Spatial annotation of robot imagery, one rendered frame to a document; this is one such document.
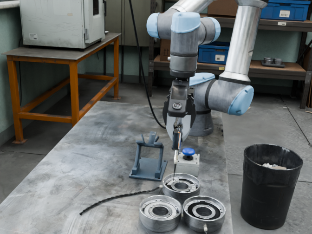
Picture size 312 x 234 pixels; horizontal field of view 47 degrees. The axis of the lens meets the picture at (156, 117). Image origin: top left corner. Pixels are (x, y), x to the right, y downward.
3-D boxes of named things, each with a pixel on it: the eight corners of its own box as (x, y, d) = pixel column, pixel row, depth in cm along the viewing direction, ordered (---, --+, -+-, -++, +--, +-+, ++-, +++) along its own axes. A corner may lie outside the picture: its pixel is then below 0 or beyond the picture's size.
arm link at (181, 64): (196, 58, 94) (165, 55, 95) (195, 75, 95) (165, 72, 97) (198, 53, 101) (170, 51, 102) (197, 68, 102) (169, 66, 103)
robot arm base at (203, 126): (178, 120, 154) (179, 99, 150) (213, 123, 152) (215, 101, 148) (174, 134, 140) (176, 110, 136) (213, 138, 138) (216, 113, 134)
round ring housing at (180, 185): (199, 186, 105) (201, 174, 103) (198, 207, 95) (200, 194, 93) (164, 183, 106) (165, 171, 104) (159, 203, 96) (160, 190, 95)
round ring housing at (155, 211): (137, 233, 84) (137, 218, 83) (140, 206, 94) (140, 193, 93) (181, 235, 84) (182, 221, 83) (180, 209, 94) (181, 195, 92)
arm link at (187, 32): (207, 13, 95) (191, 14, 89) (204, 54, 99) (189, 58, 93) (182, 10, 99) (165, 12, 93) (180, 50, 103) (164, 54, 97)
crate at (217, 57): (239, 60, 458) (242, 42, 451) (240, 66, 423) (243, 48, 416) (199, 57, 467) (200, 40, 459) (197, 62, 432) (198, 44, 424)
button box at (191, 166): (198, 177, 110) (199, 163, 108) (175, 175, 110) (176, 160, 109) (198, 165, 117) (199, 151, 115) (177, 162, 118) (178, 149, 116)
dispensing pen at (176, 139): (167, 178, 100) (174, 120, 104) (169, 179, 104) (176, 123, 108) (175, 178, 100) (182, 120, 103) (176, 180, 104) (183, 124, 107)
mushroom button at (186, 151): (193, 167, 110) (194, 152, 108) (180, 165, 111) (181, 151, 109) (194, 161, 114) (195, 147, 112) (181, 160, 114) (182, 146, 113)
